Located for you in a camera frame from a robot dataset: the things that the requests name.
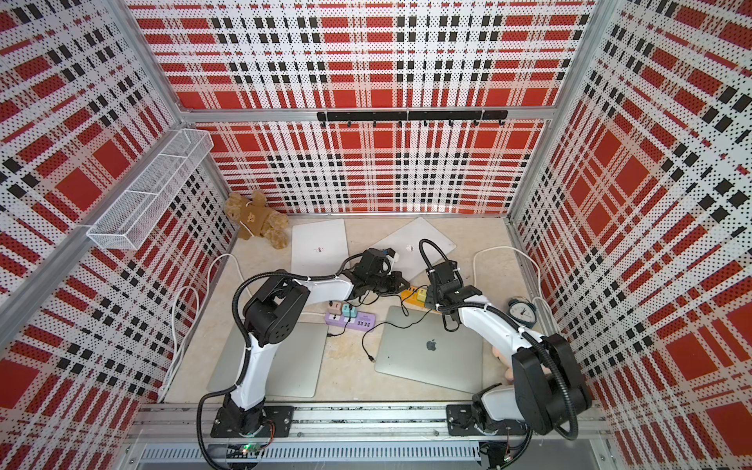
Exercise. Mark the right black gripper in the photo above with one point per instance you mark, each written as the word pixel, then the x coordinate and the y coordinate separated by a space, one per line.
pixel 430 299

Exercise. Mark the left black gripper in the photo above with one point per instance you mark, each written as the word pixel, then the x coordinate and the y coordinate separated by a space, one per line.
pixel 397 277

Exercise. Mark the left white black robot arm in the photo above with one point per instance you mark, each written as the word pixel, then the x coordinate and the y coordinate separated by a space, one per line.
pixel 266 309

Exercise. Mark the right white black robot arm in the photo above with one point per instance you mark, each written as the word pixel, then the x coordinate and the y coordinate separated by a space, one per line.
pixel 549 390

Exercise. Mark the white laptop back right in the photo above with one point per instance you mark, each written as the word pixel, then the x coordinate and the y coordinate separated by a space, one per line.
pixel 405 243

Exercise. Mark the white laptop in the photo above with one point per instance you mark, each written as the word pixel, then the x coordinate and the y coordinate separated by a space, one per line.
pixel 319 248
pixel 405 243

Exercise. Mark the teal charger on purple strip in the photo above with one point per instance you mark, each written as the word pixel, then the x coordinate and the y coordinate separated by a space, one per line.
pixel 349 311

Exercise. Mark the pink charger adapter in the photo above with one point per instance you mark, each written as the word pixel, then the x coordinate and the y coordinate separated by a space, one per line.
pixel 334 308

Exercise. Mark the white laptop back left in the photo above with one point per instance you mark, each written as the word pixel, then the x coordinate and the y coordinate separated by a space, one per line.
pixel 319 248

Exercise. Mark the silver apple laptop front right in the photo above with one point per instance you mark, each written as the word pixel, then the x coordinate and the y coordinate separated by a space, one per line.
pixel 421 347

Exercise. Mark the silver laptop front left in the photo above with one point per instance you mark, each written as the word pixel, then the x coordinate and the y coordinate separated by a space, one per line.
pixel 295 369

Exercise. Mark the orange power strip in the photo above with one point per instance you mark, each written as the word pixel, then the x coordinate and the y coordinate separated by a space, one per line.
pixel 415 297

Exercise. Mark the purple power strip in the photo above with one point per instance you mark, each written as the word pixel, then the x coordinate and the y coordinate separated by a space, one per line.
pixel 362 322

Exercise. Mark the teal alarm clock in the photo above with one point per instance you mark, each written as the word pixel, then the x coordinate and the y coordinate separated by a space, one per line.
pixel 523 312

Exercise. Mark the cartoon boy plush doll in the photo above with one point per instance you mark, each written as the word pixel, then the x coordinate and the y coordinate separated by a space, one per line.
pixel 499 355

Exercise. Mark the brown teddy bear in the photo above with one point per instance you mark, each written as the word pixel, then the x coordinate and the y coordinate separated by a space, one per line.
pixel 256 219

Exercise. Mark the black hook rail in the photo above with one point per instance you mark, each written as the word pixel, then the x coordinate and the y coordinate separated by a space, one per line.
pixel 399 116

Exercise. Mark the white wire mesh shelf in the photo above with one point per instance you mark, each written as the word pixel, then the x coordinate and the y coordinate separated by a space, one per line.
pixel 128 222

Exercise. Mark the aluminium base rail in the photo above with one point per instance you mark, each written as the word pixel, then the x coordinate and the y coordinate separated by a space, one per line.
pixel 391 435

